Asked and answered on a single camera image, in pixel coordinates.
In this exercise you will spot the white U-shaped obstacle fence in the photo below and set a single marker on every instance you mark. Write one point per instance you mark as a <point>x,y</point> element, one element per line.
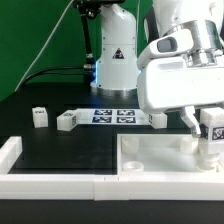
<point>119,186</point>

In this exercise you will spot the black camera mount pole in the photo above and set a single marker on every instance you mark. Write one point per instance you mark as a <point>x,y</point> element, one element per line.
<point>88,10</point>

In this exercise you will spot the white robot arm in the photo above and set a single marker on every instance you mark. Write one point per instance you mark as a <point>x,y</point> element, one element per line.
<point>176,29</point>

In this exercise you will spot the white square tabletop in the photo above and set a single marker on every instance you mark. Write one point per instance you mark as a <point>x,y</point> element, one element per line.
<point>146,153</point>

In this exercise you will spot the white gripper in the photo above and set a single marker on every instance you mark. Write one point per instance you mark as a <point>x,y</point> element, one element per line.
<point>168,84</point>

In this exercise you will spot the white sheet with AprilTags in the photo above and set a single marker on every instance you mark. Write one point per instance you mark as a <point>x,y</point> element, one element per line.
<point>111,116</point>

